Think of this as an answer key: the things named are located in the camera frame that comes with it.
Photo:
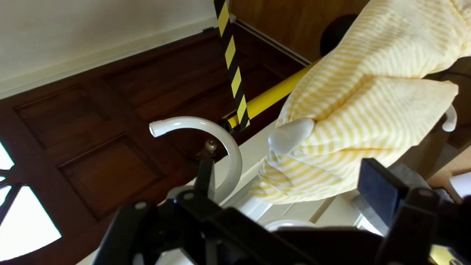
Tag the yellow striped cloth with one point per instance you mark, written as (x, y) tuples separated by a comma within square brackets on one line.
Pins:
[(369, 97)]

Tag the yellow barrier post black base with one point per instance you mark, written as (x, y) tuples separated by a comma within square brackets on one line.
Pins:
[(270, 97)]

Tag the dark wooden panel door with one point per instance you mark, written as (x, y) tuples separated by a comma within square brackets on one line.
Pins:
[(98, 147)]

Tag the black yellow barrier tape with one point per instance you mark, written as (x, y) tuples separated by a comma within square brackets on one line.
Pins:
[(230, 52)]

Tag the white coat stand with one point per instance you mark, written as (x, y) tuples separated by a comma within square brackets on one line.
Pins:
[(236, 147)]

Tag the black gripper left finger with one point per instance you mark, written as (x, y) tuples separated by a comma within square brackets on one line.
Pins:
[(148, 230)]

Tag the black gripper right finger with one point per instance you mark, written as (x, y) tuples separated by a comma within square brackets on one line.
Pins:
[(417, 221)]

